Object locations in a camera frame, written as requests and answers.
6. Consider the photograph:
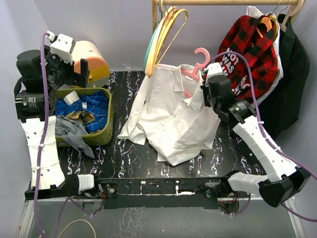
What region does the olive green laundry basket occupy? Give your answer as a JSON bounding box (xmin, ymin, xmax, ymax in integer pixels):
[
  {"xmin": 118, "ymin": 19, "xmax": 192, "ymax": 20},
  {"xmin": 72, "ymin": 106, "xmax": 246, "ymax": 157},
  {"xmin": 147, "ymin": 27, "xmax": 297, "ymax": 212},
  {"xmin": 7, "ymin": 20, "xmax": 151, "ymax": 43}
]
[{"xmin": 56, "ymin": 88, "xmax": 114, "ymax": 146}]

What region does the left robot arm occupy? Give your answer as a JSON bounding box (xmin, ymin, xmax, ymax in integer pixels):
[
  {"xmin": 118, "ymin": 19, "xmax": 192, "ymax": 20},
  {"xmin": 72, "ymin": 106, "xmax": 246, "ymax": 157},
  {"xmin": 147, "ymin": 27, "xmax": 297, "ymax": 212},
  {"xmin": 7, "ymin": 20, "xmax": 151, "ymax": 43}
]
[{"xmin": 14, "ymin": 49, "xmax": 102, "ymax": 200}]

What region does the round pastel drawer cabinet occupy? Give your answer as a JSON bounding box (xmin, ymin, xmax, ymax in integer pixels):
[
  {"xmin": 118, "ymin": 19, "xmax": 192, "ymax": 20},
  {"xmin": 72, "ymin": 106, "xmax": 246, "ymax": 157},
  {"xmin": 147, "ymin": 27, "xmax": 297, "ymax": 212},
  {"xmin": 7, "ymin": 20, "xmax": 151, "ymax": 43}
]
[{"xmin": 72, "ymin": 41, "xmax": 110, "ymax": 88}]

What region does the blue garment in basket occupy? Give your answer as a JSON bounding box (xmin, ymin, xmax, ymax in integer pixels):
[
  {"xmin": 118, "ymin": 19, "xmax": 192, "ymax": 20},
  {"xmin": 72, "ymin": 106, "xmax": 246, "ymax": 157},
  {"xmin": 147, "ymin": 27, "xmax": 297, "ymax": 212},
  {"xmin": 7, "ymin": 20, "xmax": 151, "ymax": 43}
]
[{"xmin": 56, "ymin": 90, "xmax": 109, "ymax": 134}]

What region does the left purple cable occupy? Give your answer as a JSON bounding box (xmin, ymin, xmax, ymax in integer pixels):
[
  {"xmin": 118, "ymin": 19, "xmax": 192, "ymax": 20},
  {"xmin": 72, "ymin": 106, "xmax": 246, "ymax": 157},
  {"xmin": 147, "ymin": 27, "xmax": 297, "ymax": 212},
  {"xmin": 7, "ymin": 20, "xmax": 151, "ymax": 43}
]
[{"xmin": 32, "ymin": 32, "xmax": 92, "ymax": 238}]

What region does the grey garment in basket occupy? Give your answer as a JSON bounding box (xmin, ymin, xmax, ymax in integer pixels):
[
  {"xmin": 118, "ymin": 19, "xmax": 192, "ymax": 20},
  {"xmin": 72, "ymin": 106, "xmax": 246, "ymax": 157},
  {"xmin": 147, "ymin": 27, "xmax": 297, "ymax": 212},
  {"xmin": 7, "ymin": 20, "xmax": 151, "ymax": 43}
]
[{"xmin": 55, "ymin": 115, "xmax": 95, "ymax": 158}]

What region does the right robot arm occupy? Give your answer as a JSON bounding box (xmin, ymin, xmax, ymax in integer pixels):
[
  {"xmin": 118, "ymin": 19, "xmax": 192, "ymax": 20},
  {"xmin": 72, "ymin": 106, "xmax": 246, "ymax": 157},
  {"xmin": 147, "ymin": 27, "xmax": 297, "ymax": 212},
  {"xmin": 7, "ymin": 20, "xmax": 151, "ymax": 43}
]
[{"xmin": 201, "ymin": 75, "xmax": 311, "ymax": 207}]

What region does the yellow hanger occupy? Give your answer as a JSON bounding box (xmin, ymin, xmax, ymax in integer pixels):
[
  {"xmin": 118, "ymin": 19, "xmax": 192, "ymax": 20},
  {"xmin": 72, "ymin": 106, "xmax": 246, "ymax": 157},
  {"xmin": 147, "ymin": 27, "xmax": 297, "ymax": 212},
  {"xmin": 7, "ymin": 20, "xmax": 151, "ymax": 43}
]
[{"xmin": 154, "ymin": 8, "xmax": 188, "ymax": 69}]

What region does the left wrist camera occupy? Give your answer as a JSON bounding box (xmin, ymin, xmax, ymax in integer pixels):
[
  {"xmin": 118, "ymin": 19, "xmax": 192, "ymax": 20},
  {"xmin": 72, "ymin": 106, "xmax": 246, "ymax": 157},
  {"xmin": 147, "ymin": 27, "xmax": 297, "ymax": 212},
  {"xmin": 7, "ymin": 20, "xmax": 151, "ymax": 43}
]
[{"xmin": 47, "ymin": 31, "xmax": 76, "ymax": 64}]

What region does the white shirt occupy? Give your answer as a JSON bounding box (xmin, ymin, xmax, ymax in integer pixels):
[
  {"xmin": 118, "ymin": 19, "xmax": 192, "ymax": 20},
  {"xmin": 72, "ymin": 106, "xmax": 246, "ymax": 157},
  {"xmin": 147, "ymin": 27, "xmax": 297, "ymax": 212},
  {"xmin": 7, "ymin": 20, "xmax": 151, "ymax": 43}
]
[{"xmin": 118, "ymin": 64, "xmax": 220, "ymax": 166}]

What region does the cream wooden hanger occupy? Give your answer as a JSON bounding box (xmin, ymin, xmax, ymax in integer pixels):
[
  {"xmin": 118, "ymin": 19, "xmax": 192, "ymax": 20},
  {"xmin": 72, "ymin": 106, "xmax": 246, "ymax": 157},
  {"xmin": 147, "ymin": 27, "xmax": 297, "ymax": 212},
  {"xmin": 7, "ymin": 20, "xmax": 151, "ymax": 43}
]
[{"xmin": 280, "ymin": 0, "xmax": 305, "ymax": 32}]

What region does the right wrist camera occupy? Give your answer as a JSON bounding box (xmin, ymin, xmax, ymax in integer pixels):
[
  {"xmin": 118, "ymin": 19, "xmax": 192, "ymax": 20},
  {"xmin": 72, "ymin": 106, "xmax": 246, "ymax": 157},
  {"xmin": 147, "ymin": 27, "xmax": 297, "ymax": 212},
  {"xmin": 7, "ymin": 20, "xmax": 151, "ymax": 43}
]
[{"xmin": 201, "ymin": 62, "xmax": 223, "ymax": 80}]

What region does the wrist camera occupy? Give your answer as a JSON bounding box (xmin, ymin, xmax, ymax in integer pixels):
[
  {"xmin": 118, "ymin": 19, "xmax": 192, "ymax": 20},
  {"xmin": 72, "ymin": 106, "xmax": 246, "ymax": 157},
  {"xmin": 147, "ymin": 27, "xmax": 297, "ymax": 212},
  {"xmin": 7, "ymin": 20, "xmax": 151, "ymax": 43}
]
[
  {"xmin": 201, "ymin": 62, "xmax": 223, "ymax": 80},
  {"xmin": 47, "ymin": 31, "xmax": 76, "ymax": 64}
]

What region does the aluminium frame rail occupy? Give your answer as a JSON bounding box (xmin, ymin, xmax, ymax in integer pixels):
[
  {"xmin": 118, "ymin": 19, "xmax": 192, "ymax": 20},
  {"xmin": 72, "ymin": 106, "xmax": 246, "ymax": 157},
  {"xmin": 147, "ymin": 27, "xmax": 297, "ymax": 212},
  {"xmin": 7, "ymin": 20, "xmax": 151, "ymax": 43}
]
[{"xmin": 16, "ymin": 195, "xmax": 307, "ymax": 238}]

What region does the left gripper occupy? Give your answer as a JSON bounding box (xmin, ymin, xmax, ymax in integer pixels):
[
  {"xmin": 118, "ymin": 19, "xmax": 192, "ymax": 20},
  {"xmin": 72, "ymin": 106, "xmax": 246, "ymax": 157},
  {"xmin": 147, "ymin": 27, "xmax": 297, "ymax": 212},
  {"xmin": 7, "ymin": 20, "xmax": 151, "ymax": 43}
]
[{"xmin": 42, "ymin": 46, "xmax": 89, "ymax": 91}]

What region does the orange wooden hanger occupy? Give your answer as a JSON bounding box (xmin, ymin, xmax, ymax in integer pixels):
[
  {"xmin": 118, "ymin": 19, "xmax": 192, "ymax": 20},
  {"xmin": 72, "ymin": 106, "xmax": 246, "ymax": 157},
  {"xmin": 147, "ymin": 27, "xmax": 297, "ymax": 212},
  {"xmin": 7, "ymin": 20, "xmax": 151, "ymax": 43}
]
[{"xmin": 250, "ymin": 13, "xmax": 279, "ymax": 52}]

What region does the red plaid shirt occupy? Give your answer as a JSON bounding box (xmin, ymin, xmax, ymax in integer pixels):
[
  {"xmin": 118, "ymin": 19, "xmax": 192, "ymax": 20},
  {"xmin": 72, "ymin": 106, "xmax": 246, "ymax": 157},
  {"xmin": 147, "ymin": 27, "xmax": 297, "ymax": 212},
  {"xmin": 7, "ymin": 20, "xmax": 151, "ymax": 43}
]
[{"xmin": 215, "ymin": 15, "xmax": 278, "ymax": 103}]

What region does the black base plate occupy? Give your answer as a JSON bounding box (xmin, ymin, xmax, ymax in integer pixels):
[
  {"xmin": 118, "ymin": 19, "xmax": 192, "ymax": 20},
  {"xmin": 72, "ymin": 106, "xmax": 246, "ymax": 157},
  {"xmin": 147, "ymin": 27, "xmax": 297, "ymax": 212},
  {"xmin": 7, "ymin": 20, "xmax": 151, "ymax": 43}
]
[{"xmin": 94, "ymin": 177, "xmax": 251, "ymax": 211}]

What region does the wooden clothes rack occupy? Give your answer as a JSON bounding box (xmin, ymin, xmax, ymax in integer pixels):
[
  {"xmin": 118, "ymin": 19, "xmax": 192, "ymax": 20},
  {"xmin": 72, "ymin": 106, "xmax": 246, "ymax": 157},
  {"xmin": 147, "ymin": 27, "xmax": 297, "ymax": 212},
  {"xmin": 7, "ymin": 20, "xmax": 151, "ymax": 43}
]
[{"xmin": 151, "ymin": 0, "xmax": 307, "ymax": 33}]

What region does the beige cable on floor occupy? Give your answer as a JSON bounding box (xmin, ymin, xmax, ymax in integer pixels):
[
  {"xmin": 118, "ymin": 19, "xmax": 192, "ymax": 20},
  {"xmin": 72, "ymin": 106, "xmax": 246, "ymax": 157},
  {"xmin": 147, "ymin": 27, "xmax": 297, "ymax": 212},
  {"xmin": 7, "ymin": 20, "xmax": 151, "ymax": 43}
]
[{"xmin": 38, "ymin": 219, "xmax": 97, "ymax": 238}]

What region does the black garment on rack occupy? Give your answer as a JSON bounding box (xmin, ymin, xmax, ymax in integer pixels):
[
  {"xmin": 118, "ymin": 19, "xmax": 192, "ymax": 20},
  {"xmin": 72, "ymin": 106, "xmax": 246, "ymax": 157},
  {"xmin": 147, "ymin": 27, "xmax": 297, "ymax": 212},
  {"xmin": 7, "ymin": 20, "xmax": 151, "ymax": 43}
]
[{"xmin": 259, "ymin": 21, "xmax": 310, "ymax": 138}]

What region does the pink hanger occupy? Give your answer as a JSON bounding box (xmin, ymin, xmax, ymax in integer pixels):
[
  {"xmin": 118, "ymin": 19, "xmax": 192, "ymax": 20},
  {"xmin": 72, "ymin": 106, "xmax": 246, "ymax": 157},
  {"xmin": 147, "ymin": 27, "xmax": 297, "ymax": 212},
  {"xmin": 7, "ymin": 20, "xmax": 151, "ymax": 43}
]
[{"xmin": 180, "ymin": 47, "xmax": 211, "ymax": 99}]

